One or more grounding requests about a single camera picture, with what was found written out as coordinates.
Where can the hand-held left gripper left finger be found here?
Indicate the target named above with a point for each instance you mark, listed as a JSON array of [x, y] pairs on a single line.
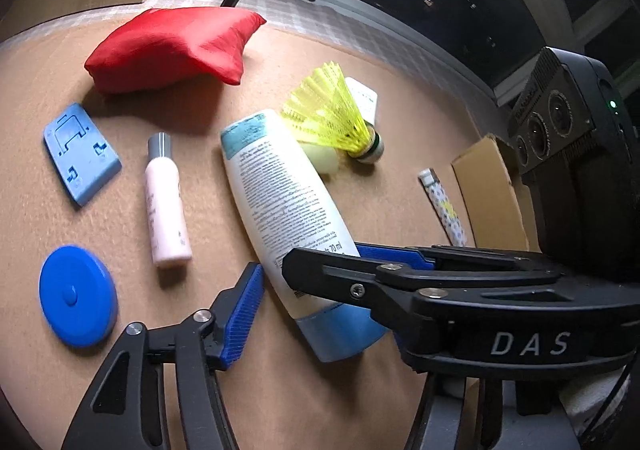
[[240, 325]]

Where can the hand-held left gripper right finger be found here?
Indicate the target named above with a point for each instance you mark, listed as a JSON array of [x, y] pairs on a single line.
[[420, 425]]

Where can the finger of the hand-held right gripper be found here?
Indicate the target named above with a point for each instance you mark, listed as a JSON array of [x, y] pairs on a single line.
[[390, 255], [350, 282]]

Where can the cardboard box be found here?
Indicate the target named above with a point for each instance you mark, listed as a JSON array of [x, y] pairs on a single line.
[[487, 195]]

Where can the white tube with blue cap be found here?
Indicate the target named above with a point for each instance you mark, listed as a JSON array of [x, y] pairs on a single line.
[[280, 190]]

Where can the blue round disc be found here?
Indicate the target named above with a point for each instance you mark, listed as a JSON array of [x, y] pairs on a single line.
[[75, 297]]

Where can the patterned white lighter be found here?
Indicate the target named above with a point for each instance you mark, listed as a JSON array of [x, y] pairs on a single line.
[[445, 207]]

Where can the small pink lotion bottle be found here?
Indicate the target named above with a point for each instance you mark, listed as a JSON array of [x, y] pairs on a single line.
[[165, 210]]

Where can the yellow shuttlecock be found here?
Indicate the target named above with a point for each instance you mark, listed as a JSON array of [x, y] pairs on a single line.
[[330, 115]]

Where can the white charger adapter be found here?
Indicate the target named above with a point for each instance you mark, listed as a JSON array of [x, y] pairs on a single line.
[[365, 95]]

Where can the white textured cloth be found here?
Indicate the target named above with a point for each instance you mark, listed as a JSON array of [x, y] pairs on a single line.
[[590, 400]]

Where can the blue plastic phone stand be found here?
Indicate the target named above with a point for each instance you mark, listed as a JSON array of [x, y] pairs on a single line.
[[80, 155]]

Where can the grey checkered cloth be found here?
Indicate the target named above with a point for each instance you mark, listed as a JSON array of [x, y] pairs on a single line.
[[350, 25]]

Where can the red fabric bean bag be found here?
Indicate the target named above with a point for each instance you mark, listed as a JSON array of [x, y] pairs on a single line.
[[170, 48]]

